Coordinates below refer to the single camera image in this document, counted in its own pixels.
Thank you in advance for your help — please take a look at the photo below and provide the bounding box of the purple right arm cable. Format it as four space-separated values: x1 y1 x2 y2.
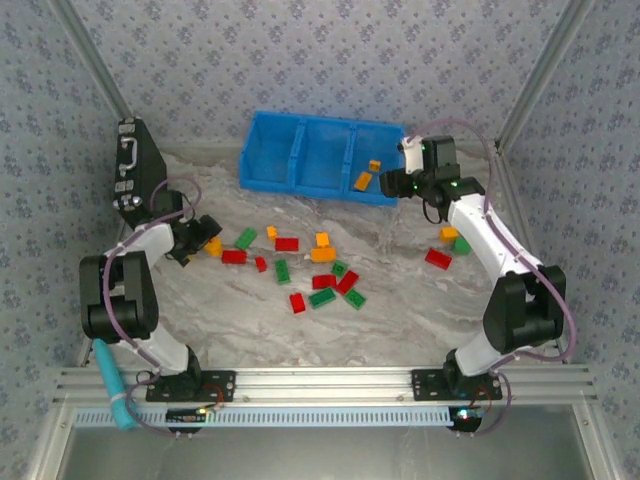
405 118 577 439

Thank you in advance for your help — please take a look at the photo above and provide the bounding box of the teal marker pen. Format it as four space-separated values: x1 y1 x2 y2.
94 339 137 431

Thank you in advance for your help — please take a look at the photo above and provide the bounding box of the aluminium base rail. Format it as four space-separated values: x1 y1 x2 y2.
52 366 599 404

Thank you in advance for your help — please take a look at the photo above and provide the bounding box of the aluminium frame post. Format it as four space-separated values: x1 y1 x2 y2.
494 0 596 149
49 0 135 121

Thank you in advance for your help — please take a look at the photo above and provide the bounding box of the black briefcase with metal handle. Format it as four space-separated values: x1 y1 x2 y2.
114 115 170 232

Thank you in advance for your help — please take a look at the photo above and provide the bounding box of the blue three-compartment plastic bin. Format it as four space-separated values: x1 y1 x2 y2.
238 110 406 209

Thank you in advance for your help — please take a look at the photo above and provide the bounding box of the light blue slotted cable duct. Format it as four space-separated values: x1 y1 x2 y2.
73 405 454 429

